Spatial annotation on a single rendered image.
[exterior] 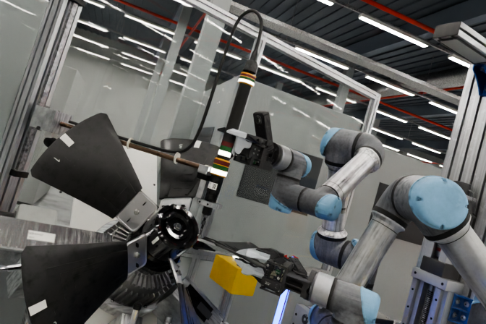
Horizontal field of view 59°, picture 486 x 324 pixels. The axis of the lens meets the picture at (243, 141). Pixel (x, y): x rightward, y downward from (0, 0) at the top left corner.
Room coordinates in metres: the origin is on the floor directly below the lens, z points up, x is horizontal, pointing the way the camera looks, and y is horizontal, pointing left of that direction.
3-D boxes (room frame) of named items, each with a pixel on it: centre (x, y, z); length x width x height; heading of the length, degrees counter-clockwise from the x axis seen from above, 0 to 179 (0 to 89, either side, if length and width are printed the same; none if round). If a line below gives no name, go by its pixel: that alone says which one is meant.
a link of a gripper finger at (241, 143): (1.13, 0.01, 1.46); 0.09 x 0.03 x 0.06; 141
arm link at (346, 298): (1.01, -0.35, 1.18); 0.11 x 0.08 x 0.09; 69
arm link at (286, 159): (1.28, -0.11, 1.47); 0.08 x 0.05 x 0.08; 42
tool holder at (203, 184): (1.14, 0.05, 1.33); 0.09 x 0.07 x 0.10; 67
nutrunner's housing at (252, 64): (1.14, 0.04, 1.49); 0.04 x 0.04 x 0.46
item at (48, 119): (1.38, 0.62, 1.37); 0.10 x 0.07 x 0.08; 67
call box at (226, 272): (1.58, -0.11, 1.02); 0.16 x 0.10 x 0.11; 32
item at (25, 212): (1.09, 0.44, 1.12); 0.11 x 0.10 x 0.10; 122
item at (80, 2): (1.40, 0.66, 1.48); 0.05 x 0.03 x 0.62; 157
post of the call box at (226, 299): (1.58, -0.11, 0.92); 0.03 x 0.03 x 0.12; 32
